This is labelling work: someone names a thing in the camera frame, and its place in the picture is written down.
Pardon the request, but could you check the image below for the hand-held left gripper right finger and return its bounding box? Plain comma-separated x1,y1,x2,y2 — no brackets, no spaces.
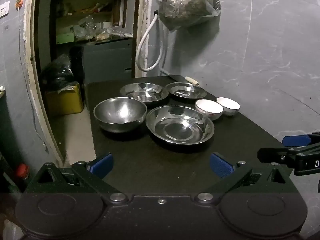
196,153,300,203

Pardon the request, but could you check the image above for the large steel plate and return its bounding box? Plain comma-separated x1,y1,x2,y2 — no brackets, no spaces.
145,105,215,146

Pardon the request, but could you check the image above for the small white cylinder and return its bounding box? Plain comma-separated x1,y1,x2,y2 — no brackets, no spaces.
169,76,200,86

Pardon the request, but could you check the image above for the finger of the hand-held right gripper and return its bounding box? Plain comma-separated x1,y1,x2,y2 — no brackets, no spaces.
282,133,320,147
257,147,298,168

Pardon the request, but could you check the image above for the white bowl with red print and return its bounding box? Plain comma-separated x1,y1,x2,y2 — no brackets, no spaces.
195,99,224,121

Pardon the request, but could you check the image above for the pile of clear plastic packets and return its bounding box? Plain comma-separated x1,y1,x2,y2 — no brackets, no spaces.
73,15,133,42

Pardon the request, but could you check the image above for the deep steel bowl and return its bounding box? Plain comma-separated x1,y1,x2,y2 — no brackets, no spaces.
93,97,148,133

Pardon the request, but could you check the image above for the yellow bin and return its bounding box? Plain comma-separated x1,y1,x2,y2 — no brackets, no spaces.
44,82,84,116

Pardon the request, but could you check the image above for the green box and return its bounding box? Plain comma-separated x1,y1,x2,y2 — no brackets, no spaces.
55,32,75,45

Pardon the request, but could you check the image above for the white wall switch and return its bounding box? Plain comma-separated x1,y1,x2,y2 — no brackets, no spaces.
0,1,11,18

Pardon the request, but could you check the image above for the plain white bowl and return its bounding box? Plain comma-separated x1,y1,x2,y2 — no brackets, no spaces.
216,97,241,116

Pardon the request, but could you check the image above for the shallow steel basin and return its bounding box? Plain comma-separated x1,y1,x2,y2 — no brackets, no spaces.
120,82,169,103

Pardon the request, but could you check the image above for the white hose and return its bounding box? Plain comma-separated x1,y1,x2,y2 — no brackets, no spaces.
136,12,166,72

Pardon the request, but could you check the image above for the small steel plate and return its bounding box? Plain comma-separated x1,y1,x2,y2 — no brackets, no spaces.
165,82,208,101

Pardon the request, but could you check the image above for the bottle with red cap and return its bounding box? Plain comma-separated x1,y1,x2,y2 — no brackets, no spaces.
14,163,31,182

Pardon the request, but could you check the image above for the clear plastic bag of greens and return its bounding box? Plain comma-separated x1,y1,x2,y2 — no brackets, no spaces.
154,0,222,32

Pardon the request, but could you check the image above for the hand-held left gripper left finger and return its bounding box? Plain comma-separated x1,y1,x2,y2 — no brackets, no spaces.
24,153,125,203

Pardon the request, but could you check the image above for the grey cabinet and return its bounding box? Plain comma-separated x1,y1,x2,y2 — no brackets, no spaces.
81,40,133,84

